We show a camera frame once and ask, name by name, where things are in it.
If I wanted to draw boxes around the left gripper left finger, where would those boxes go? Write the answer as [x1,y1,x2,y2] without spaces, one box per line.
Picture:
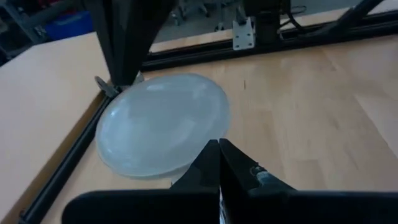
[62,139,221,224]

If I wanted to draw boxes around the large wooden desk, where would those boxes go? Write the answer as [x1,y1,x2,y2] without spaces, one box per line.
[0,30,111,218]

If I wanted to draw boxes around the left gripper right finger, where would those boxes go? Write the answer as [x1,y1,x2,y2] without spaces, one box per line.
[220,138,398,224]

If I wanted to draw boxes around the dark grey clamp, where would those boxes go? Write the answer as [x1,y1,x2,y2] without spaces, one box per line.
[95,76,121,99]

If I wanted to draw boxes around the white flood lightbulb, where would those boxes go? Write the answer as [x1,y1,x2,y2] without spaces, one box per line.
[95,73,231,180]

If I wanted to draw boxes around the silver corner bracket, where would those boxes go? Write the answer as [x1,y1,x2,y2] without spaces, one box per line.
[231,17,256,50]

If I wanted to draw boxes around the black aluminium table frame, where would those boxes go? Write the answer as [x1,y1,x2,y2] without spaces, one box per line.
[17,9,398,224]

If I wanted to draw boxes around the blue plastic crate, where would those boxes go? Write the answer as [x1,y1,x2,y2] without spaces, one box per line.
[45,11,94,41]

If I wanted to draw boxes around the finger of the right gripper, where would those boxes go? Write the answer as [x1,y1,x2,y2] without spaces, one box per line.
[83,0,125,86]
[123,0,178,86]

